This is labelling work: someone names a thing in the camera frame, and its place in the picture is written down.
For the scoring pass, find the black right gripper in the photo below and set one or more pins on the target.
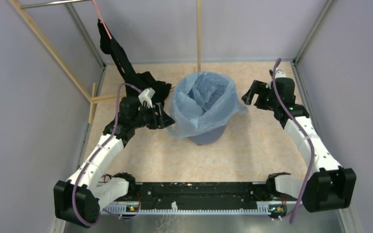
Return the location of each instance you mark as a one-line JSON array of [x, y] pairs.
[[258, 88]]

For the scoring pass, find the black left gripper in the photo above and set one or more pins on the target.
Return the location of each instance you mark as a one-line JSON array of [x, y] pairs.
[[160, 121]]

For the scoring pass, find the light blue plastic trash bag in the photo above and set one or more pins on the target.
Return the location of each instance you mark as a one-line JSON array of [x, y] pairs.
[[203, 102]]

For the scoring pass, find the blue plastic trash bin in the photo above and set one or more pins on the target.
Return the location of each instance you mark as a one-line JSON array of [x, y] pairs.
[[208, 137]]

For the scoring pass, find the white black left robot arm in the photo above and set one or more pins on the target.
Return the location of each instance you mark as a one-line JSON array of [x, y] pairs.
[[79, 199]]

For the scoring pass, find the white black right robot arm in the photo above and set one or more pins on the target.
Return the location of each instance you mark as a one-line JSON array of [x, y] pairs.
[[327, 185]]

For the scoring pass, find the black printed t-shirt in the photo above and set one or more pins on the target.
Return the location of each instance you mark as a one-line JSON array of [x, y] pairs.
[[110, 46]]

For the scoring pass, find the pink clothes hanger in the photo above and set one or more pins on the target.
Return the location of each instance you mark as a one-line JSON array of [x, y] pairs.
[[101, 18]]

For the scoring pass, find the metal hanging rod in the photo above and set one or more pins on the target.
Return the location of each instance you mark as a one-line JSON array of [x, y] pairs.
[[53, 3]]

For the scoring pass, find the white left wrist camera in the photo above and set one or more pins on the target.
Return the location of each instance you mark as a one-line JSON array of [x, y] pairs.
[[147, 96]]

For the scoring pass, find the wooden clothes rack frame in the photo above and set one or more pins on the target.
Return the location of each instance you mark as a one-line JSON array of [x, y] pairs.
[[92, 98]]

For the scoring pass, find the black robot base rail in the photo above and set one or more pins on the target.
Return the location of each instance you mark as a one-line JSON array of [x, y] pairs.
[[206, 198]]

